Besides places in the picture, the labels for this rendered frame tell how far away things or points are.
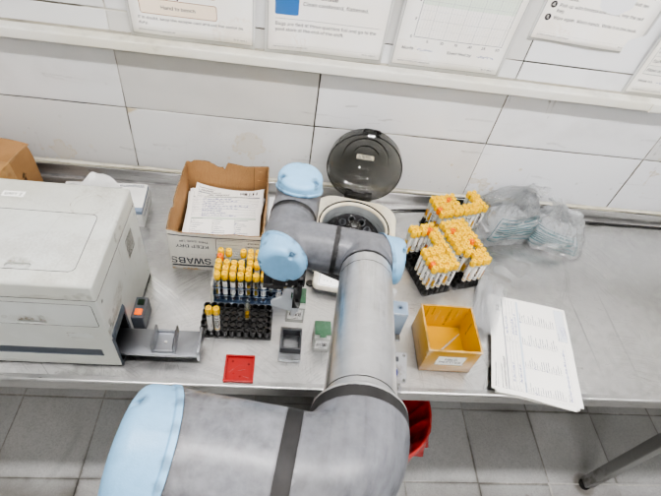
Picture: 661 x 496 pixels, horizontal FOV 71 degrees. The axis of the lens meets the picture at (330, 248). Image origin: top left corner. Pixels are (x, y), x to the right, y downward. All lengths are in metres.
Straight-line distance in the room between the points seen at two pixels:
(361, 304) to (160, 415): 0.26
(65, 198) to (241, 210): 0.48
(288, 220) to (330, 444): 0.40
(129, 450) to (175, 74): 1.09
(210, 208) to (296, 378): 0.56
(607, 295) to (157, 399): 1.43
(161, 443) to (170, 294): 0.91
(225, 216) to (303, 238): 0.70
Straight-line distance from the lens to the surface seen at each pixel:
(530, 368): 1.32
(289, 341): 1.17
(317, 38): 1.26
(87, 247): 1.01
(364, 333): 0.51
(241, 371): 1.14
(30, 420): 2.21
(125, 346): 1.17
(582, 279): 1.65
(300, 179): 0.75
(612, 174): 1.78
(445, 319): 1.27
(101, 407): 2.15
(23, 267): 1.02
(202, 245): 1.24
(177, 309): 1.25
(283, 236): 0.68
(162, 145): 1.49
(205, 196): 1.43
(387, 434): 0.42
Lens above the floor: 1.90
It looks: 47 degrees down
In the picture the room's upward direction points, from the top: 11 degrees clockwise
